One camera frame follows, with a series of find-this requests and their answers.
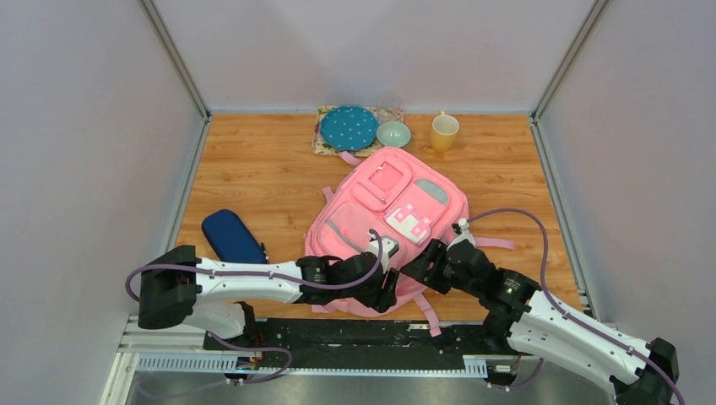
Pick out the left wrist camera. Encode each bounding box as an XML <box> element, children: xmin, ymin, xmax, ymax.
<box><xmin>366</xmin><ymin>229</ymin><xmax>399</xmax><ymax>273</ymax></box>

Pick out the navy blue pencil case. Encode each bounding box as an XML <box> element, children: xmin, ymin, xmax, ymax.
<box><xmin>201</xmin><ymin>209</ymin><xmax>269</xmax><ymax>264</ymax></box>

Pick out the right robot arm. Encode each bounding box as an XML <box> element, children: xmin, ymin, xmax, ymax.
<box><xmin>400</xmin><ymin>240</ymin><xmax>685</xmax><ymax>404</ymax></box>

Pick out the blue polka dot plate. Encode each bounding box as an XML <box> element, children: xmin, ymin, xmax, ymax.
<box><xmin>318</xmin><ymin>105</ymin><xmax>378</xmax><ymax>152</ymax></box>

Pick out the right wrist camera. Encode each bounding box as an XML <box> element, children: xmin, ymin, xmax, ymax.
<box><xmin>448</xmin><ymin>218</ymin><xmax>476</xmax><ymax>247</ymax></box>

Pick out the floral placemat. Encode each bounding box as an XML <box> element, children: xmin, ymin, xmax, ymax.
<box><xmin>311</xmin><ymin>105</ymin><xmax>404</xmax><ymax>158</ymax></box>

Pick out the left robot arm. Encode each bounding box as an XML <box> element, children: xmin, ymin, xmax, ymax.
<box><xmin>125</xmin><ymin>238</ymin><xmax>399</xmax><ymax>350</ymax></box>

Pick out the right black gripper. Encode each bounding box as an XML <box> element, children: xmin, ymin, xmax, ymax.
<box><xmin>399</xmin><ymin>240</ymin><xmax>480</xmax><ymax>300</ymax></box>

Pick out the clear drinking glass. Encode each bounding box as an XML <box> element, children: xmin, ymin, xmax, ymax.
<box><xmin>376</xmin><ymin>92</ymin><xmax>401</xmax><ymax>124</ymax></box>

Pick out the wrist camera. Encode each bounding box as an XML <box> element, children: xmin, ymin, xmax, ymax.
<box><xmin>448</xmin><ymin>218</ymin><xmax>476</xmax><ymax>247</ymax></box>
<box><xmin>366</xmin><ymin>229</ymin><xmax>399</xmax><ymax>273</ymax></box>

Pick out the light green bowl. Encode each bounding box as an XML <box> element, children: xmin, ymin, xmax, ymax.
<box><xmin>376</xmin><ymin>121</ymin><xmax>412</xmax><ymax>148</ymax></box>

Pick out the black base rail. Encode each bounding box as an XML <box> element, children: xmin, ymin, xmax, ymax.
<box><xmin>230</xmin><ymin>318</ymin><xmax>518</xmax><ymax>370</ymax></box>

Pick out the yellow mug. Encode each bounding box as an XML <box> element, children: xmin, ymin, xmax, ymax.
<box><xmin>431</xmin><ymin>111</ymin><xmax>460</xmax><ymax>153</ymax></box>

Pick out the pink student backpack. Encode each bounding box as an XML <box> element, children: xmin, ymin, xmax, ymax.
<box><xmin>304</xmin><ymin>147</ymin><xmax>516</xmax><ymax>338</ymax></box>

